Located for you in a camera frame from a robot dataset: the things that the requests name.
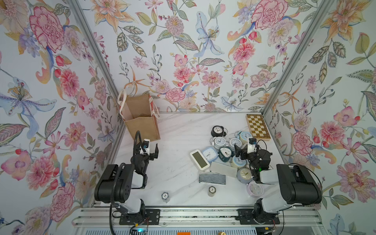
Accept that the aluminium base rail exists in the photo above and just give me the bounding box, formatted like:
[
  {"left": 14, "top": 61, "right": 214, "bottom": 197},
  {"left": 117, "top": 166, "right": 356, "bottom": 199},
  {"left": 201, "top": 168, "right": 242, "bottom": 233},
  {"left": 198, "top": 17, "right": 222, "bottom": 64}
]
[{"left": 72, "top": 206, "right": 324, "bottom": 228}]

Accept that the silver round alarm clock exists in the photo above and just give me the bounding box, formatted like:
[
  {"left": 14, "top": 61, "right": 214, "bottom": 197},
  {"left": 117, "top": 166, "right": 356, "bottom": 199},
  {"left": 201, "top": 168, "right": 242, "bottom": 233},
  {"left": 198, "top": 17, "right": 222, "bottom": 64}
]
[{"left": 229, "top": 138, "right": 243, "bottom": 150}]

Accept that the small silver cylinder clock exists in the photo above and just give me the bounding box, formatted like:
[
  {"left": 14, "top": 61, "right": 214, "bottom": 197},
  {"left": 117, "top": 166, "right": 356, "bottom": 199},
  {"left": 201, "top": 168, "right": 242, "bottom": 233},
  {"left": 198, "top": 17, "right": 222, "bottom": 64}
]
[{"left": 161, "top": 192, "right": 170, "bottom": 203}]

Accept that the mint round alarm clock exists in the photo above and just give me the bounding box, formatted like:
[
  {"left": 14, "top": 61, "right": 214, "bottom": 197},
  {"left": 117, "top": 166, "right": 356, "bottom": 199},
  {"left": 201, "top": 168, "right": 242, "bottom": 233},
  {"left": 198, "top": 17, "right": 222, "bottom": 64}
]
[{"left": 231, "top": 156, "right": 247, "bottom": 169}]

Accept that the wooden chess board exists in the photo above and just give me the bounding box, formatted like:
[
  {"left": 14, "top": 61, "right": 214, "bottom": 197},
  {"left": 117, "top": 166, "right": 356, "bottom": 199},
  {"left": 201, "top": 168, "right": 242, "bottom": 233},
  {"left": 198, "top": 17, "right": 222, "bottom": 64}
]
[{"left": 246, "top": 114, "right": 271, "bottom": 141}]

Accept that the light blue twin bell clock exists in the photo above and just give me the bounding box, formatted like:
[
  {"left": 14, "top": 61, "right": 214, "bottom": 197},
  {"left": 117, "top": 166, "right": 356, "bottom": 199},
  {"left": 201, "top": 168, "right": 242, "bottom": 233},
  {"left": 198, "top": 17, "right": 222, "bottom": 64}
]
[{"left": 235, "top": 131, "right": 253, "bottom": 144}]

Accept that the pink round alarm clock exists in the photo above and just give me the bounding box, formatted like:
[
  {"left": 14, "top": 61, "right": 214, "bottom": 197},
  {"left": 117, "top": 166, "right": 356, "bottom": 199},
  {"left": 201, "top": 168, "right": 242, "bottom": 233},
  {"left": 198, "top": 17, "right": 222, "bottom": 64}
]
[{"left": 246, "top": 181, "right": 264, "bottom": 198}]

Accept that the grey rectangular mirror clock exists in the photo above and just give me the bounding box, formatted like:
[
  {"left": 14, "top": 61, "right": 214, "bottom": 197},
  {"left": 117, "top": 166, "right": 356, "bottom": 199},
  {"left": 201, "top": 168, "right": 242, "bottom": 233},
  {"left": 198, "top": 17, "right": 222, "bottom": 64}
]
[{"left": 198, "top": 172, "right": 226, "bottom": 185}]

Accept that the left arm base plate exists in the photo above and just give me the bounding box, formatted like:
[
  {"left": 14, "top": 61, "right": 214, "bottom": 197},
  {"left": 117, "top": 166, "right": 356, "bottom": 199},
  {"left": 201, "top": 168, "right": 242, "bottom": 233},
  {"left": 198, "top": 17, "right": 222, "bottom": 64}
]
[{"left": 119, "top": 209, "right": 161, "bottom": 225}]

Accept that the white digital alarm clock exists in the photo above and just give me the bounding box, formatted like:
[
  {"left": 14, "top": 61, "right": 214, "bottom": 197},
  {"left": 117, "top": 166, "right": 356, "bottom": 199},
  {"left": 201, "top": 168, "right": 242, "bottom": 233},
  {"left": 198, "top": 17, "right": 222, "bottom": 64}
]
[{"left": 190, "top": 149, "right": 210, "bottom": 171}]

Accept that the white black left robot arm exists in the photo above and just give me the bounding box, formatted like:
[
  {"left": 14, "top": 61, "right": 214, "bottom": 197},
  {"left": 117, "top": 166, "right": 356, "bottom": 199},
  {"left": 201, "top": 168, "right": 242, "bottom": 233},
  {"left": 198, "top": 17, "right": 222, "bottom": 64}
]
[{"left": 94, "top": 131, "right": 159, "bottom": 217}]

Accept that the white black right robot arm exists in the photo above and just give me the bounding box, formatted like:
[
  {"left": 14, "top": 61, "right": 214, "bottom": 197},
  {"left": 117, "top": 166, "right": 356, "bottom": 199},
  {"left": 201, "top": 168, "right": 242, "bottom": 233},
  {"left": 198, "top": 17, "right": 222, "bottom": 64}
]
[{"left": 235, "top": 145, "right": 322, "bottom": 218}]

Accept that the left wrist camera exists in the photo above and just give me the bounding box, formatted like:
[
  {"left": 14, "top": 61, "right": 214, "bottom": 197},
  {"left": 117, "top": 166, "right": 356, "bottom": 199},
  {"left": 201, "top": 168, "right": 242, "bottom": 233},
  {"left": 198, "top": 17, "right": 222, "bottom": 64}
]
[{"left": 140, "top": 139, "right": 150, "bottom": 156}]

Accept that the grey round alarm clock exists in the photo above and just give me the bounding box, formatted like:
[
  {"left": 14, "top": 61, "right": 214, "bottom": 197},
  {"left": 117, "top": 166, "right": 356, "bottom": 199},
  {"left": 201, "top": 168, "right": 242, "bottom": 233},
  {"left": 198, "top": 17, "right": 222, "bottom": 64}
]
[{"left": 237, "top": 167, "right": 253, "bottom": 184}]

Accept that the white rectangular clock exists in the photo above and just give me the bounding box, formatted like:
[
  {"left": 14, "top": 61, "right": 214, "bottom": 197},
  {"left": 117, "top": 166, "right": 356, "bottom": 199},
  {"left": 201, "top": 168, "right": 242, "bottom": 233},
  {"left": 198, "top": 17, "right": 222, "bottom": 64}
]
[{"left": 210, "top": 162, "right": 238, "bottom": 178}]

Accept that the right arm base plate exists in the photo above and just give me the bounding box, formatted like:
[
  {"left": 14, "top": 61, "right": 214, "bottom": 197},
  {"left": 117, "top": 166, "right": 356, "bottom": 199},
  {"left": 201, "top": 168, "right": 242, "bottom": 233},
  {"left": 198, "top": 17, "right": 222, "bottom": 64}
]
[{"left": 235, "top": 208, "right": 280, "bottom": 225}]

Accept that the dark green round alarm clock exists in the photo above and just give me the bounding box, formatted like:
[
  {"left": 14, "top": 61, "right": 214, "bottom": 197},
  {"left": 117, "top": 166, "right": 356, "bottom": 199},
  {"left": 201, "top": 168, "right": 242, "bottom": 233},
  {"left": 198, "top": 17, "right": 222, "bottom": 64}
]
[{"left": 218, "top": 147, "right": 234, "bottom": 163}]

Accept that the white round alarm clock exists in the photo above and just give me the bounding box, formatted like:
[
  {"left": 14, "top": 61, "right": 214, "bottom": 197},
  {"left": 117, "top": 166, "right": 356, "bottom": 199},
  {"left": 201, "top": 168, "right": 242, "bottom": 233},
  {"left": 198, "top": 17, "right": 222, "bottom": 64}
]
[{"left": 210, "top": 137, "right": 227, "bottom": 150}]

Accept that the black twin bell alarm clock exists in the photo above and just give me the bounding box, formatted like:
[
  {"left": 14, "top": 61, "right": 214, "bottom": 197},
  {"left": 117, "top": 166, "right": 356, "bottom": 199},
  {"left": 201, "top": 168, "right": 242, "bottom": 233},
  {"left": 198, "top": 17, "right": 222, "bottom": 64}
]
[{"left": 211, "top": 125, "right": 227, "bottom": 138}]

